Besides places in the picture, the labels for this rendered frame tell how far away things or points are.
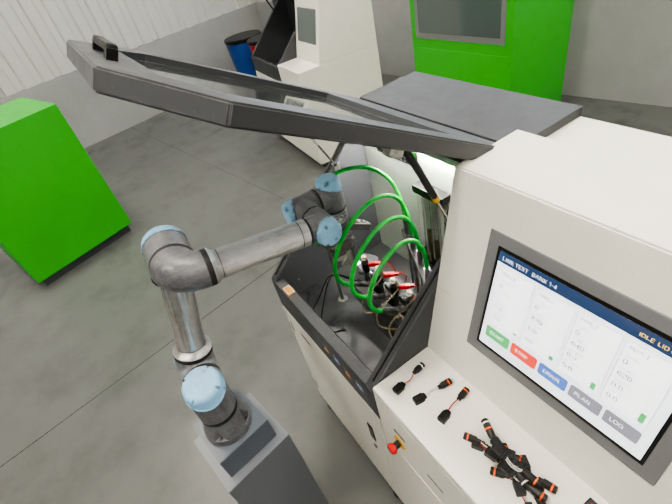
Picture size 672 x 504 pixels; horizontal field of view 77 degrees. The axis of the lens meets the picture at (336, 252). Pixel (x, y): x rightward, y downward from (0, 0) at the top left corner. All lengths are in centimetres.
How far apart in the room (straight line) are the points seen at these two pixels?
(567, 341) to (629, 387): 13
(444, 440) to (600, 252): 61
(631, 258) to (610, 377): 25
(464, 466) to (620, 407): 39
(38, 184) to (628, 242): 409
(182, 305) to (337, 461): 134
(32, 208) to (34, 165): 36
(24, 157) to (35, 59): 337
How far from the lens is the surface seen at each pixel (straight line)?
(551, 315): 100
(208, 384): 130
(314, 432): 241
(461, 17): 400
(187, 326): 129
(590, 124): 140
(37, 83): 752
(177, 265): 105
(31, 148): 425
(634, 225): 89
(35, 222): 436
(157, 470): 269
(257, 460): 151
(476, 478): 118
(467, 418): 124
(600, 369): 100
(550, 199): 93
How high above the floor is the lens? 208
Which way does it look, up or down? 39 degrees down
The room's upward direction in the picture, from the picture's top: 15 degrees counter-clockwise
